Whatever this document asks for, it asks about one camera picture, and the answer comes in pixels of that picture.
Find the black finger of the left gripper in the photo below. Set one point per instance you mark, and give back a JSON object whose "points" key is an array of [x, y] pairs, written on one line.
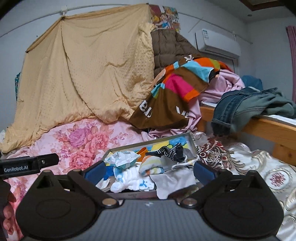
{"points": [[48, 160]]}

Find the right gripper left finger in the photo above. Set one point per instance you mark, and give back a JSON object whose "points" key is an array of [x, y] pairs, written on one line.
{"points": [[95, 172]]}

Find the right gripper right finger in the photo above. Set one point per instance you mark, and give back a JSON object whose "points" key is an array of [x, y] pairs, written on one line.
{"points": [[203, 173]]}

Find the white blue printed cloth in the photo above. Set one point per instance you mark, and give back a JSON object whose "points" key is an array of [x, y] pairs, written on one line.
{"points": [[131, 179]]}

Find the black white striped sock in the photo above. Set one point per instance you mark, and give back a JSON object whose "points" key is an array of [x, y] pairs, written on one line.
{"points": [[175, 153]]}

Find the striped colourful sock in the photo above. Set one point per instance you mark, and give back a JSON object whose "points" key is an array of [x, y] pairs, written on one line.
{"points": [[151, 165]]}

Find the beige grey cloth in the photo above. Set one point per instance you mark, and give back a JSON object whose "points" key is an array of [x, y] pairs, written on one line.
{"points": [[105, 185]]}

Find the dark checked sock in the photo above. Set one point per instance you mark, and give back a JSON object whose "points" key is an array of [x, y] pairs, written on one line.
{"points": [[122, 160]]}

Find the grey face mask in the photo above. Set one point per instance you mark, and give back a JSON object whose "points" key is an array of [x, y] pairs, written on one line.
{"points": [[173, 180]]}

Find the person left hand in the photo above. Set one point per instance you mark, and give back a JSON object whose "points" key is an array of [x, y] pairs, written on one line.
{"points": [[9, 215]]}

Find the pink floral bed sheet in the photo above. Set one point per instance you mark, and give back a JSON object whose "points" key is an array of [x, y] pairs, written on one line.
{"points": [[82, 143]]}

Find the grey metal tray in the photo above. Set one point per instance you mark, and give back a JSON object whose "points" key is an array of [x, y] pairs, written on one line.
{"points": [[129, 194]]}

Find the cartoon colourful tray towel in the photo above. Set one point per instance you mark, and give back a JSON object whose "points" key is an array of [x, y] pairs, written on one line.
{"points": [[154, 145]]}

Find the blue denim jeans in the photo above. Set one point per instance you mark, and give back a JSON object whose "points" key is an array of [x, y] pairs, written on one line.
{"points": [[236, 108]]}

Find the white gold ornate bedspread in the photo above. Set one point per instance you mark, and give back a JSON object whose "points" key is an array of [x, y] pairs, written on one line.
{"points": [[239, 159]]}

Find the brown multicolour striped blanket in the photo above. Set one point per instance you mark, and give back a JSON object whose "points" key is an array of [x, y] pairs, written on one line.
{"points": [[167, 105]]}

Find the yellow quilt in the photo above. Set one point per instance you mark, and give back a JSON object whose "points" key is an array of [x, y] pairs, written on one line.
{"points": [[98, 64]]}

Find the white air conditioner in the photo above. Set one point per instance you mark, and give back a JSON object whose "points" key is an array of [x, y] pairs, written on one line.
{"points": [[214, 43]]}

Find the brown padded jacket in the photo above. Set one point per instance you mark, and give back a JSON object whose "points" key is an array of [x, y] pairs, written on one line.
{"points": [[170, 46]]}

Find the colourful cartoon poster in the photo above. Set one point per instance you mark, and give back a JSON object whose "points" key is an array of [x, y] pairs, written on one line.
{"points": [[165, 17]]}

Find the pink curtain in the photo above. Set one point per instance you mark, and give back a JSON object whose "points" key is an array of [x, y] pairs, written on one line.
{"points": [[291, 34]]}

